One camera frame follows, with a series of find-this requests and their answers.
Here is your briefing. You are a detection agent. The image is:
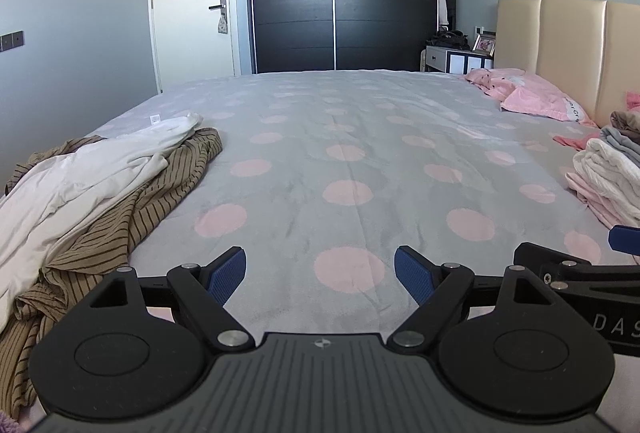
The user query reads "white t-shirt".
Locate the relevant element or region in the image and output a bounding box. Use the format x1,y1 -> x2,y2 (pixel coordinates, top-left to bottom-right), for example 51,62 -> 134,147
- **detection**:
1,112 -> 202,325

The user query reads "stack of folded clothes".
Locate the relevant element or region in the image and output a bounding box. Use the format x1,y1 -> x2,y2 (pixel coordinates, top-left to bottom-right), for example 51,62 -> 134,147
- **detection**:
553,108 -> 639,229

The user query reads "brown striped garment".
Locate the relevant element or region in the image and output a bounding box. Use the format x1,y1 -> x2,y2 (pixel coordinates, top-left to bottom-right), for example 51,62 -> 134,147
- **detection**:
1,128 -> 222,420

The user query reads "coral pink pillow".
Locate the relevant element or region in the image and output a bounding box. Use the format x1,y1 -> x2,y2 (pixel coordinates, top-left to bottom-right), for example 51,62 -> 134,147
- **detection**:
626,92 -> 640,112

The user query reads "light pink pillow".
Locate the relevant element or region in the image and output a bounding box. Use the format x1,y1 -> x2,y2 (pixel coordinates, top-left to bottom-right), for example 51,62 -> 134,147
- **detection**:
464,68 -> 596,128

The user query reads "beige padded headboard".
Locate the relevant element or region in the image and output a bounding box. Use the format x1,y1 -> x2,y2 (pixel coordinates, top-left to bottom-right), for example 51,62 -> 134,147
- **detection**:
494,0 -> 639,126

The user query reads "white black nightstand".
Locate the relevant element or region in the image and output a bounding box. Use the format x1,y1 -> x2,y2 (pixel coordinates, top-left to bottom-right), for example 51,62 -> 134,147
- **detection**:
420,45 -> 494,76

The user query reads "black bag on nightstand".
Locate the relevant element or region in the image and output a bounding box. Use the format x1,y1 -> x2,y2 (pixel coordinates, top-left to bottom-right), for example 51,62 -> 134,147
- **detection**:
426,28 -> 470,51

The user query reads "picture frame on nightstand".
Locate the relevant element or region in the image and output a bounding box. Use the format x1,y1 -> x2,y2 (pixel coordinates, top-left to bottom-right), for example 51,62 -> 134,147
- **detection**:
472,31 -> 496,56

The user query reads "wall switch panel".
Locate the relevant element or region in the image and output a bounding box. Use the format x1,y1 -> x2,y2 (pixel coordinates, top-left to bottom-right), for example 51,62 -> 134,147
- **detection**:
0,31 -> 24,52

